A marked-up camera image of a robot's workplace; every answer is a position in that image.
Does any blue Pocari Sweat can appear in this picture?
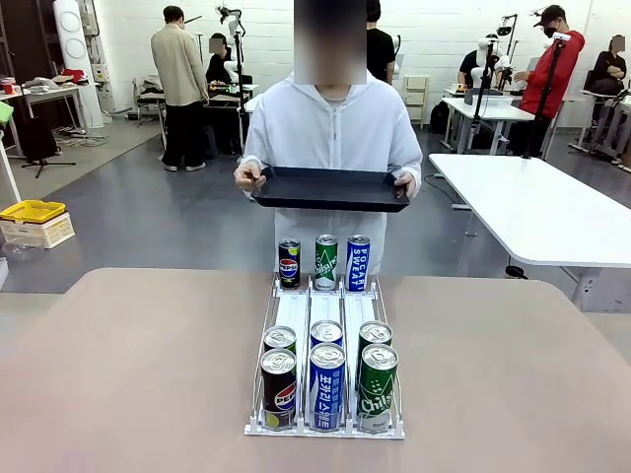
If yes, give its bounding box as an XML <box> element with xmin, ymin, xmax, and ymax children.
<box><xmin>309</xmin><ymin>342</ymin><xmax>347</xmax><ymax>433</ymax></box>
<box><xmin>310</xmin><ymin>319</ymin><xmax>345</xmax><ymax>350</ymax></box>
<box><xmin>346</xmin><ymin>234</ymin><xmax>372</xmax><ymax>293</ymax></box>

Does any person in white hoodie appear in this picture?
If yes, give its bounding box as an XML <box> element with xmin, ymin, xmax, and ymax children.
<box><xmin>234</xmin><ymin>0</ymin><xmax>424</xmax><ymax>277</ymax></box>

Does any green Chilsung cider can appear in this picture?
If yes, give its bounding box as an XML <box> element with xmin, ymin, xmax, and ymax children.
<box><xmin>356</xmin><ymin>320</ymin><xmax>393</xmax><ymax>393</ymax></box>
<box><xmin>315</xmin><ymin>234</ymin><xmax>339</xmax><ymax>292</ymax></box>
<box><xmin>356</xmin><ymin>343</ymin><xmax>399</xmax><ymax>435</ymax></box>

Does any person's right hand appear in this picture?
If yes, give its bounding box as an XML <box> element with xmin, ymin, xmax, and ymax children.
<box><xmin>234</xmin><ymin>162</ymin><xmax>268</xmax><ymax>193</ymax></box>

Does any yellow plastic crate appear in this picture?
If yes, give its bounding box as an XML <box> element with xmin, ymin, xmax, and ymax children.
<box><xmin>0</xmin><ymin>199</ymin><xmax>68</xmax><ymax>226</ymax></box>

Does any seated person in black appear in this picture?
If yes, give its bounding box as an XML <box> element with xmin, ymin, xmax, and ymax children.
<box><xmin>205</xmin><ymin>33</ymin><xmax>234</xmax><ymax>85</ymax></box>

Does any cluttered white desk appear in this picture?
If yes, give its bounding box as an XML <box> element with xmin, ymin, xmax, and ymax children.
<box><xmin>0</xmin><ymin>73</ymin><xmax>90</xmax><ymax>155</ymax></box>

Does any white drawer cart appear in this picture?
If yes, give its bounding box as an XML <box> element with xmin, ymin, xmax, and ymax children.
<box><xmin>403</xmin><ymin>74</ymin><xmax>432</xmax><ymax>131</ymax></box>

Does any black Pepsi can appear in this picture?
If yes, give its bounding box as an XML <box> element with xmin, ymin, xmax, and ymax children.
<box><xmin>262</xmin><ymin>325</ymin><xmax>298</xmax><ymax>356</ymax></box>
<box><xmin>278</xmin><ymin>237</ymin><xmax>302</xmax><ymax>290</ymax></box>
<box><xmin>259</xmin><ymin>347</ymin><xmax>298</xmax><ymax>432</ymax></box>

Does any large white table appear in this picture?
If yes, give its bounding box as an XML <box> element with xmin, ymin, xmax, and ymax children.
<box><xmin>427</xmin><ymin>153</ymin><xmax>631</xmax><ymax>312</ymax></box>

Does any white storage bin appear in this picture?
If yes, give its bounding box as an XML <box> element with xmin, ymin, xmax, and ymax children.
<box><xmin>474</xmin><ymin>95</ymin><xmax>514</xmax><ymax>110</ymax></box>

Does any man in beige coat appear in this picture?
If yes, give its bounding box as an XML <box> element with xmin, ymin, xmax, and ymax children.
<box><xmin>150</xmin><ymin>5</ymin><xmax>209</xmax><ymax>172</ymax></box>

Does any small white desk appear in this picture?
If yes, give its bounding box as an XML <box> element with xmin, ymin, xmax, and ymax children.
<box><xmin>441</xmin><ymin>96</ymin><xmax>536</xmax><ymax>155</ymax></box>

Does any white plastic crate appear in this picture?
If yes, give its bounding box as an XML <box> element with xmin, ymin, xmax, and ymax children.
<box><xmin>0</xmin><ymin>212</ymin><xmax>77</xmax><ymax>250</ymax></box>

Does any black camera stand pole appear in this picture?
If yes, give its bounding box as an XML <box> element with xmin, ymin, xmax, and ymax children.
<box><xmin>234</xmin><ymin>9</ymin><xmax>248</xmax><ymax>155</ymax></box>
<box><xmin>521</xmin><ymin>34</ymin><xmax>568</xmax><ymax>160</ymax></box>
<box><xmin>471</xmin><ymin>41</ymin><xmax>500</xmax><ymax>149</ymax></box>

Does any person's left hand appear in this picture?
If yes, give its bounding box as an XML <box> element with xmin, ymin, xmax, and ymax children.
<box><xmin>393</xmin><ymin>169</ymin><xmax>420</xmax><ymax>200</ymax></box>

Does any white can dispenser rack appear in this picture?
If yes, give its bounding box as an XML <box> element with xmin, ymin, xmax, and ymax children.
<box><xmin>244</xmin><ymin>273</ymin><xmax>406</xmax><ymax>439</ymax></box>

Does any person in red hoodie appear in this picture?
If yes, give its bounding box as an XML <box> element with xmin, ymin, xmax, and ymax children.
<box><xmin>507</xmin><ymin>4</ymin><xmax>587</xmax><ymax>159</ymax></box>

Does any person in black beside robot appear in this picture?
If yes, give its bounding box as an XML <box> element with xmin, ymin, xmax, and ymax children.
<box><xmin>456</xmin><ymin>34</ymin><xmax>500</xmax><ymax>90</ymax></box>

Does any person's right forearm white sleeve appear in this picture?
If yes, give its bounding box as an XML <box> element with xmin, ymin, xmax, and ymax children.
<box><xmin>238</xmin><ymin>122</ymin><xmax>271</xmax><ymax>171</ymax></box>

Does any clear plastic bowl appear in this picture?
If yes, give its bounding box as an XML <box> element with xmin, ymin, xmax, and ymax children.
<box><xmin>1</xmin><ymin>239</ymin><xmax>46</xmax><ymax>263</ymax></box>

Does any black backpack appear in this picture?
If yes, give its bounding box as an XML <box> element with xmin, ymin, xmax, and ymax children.
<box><xmin>429</xmin><ymin>101</ymin><xmax>452</xmax><ymax>135</ymax></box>

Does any black serving tray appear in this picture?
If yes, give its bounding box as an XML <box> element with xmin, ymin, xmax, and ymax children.
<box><xmin>249</xmin><ymin>166</ymin><xmax>412</xmax><ymax>214</ymax></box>

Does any black tripod with bag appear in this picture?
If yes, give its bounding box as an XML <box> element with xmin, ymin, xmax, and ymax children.
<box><xmin>9</xmin><ymin>0</ymin><xmax>78</xmax><ymax>179</ymax></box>

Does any white standing air conditioner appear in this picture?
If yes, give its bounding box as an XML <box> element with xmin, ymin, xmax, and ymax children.
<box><xmin>52</xmin><ymin>0</ymin><xmax>105</xmax><ymax>130</ymax></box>

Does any person in black t-shirt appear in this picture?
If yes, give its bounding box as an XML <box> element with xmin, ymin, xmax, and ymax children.
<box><xmin>365</xmin><ymin>0</ymin><xmax>397</xmax><ymax>86</ymax></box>

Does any person's left forearm white sleeve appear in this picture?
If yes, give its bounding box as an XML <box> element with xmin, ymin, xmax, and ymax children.
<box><xmin>391</xmin><ymin>130</ymin><xmax>424</xmax><ymax>179</ymax></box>

